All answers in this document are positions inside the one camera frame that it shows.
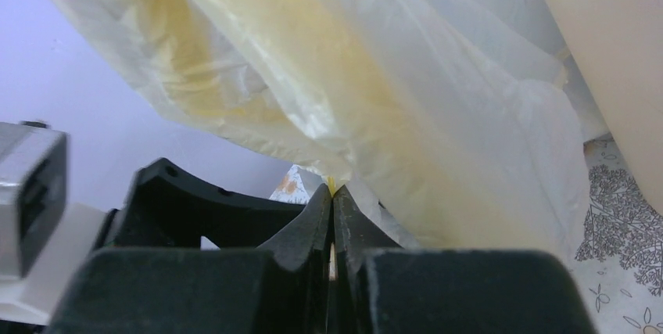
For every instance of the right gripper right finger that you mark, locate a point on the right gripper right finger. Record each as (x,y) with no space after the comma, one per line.
(385,288)

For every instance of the translucent yellowish plastic bag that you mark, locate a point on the translucent yellowish plastic bag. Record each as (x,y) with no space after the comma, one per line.
(453,112)

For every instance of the beige trash bin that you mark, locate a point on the beige trash bin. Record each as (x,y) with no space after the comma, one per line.
(617,45)

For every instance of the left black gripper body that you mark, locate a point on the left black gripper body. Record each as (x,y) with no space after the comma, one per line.
(168,207)

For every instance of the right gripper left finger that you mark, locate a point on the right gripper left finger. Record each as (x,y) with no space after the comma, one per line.
(276,287)

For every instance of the floral patterned table mat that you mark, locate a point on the floral patterned table mat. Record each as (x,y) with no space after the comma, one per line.
(616,263)

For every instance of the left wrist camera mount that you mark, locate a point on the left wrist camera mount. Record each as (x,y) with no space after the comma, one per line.
(44,239)

